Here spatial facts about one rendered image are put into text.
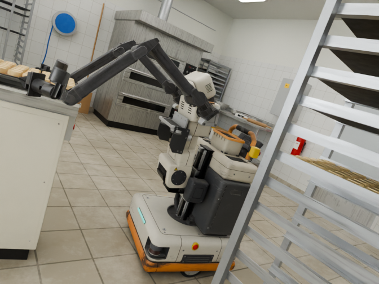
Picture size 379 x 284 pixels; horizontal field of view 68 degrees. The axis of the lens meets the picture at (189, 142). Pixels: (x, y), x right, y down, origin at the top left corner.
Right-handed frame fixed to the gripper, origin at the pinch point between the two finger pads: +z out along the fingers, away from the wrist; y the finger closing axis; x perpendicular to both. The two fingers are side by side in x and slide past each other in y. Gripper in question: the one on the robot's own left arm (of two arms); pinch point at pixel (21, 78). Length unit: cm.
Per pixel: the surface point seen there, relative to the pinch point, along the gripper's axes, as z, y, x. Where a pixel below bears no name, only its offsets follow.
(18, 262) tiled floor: -9, 96, 13
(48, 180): -13, 46, 16
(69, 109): -13.0, 8.9, 17.1
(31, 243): -12, 83, 15
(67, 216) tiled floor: 7, 96, 65
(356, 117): -124, -27, -7
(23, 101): 0.5, 10.3, 4.0
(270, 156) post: -107, -8, -2
